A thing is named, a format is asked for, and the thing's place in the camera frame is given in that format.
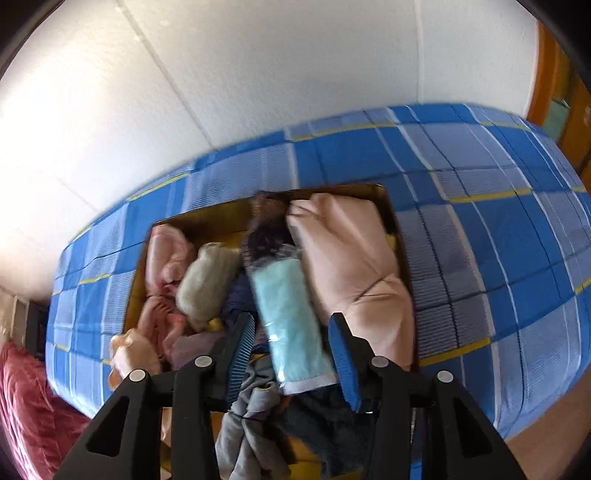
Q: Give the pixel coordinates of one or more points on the red tin box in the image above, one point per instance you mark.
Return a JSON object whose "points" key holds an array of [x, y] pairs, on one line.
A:
{"points": [[217, 217]]}

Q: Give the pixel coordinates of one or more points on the pink satin cloth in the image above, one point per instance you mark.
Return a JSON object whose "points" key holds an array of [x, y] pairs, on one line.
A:
{"points": [[166, 254]]}

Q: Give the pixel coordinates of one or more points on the black knitted sock roll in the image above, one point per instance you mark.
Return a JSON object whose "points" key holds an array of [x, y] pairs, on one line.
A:
{"points": [[323, 429]]}

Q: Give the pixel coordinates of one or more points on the wooden door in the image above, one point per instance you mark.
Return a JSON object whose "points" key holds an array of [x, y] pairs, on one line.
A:
{"points": [[540, 92]]}

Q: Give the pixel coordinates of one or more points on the blue plaid sheet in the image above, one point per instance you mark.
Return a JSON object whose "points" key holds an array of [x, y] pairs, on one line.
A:
{"points": [[485, 230]]}

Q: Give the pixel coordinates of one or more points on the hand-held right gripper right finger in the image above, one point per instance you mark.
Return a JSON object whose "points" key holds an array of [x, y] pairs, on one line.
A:
{"points": [[346, 360]]}

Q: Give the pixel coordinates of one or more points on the teal plastic-wrapped pack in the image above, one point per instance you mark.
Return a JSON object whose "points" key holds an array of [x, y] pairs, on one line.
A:
{"points": [[291, 323]]}

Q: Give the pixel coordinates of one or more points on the light green ribbed roll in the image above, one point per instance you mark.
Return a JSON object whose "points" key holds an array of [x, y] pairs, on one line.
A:
{"points": [[207, 281]]}

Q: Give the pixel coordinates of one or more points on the grey-green cloth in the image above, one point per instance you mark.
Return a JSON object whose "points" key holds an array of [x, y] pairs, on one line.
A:
{"points": [[249, 429]]}

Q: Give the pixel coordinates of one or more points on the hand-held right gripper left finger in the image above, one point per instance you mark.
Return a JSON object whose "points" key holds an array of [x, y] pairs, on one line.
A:
{"points": [[242, 350]]}

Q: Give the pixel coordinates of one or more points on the beige garment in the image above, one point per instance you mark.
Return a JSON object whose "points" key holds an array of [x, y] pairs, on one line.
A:
{"points": [[136, 350]]}

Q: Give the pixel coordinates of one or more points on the large pink cloth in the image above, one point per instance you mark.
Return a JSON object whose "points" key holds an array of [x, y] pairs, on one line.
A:
{"points": [[351, 258]]}

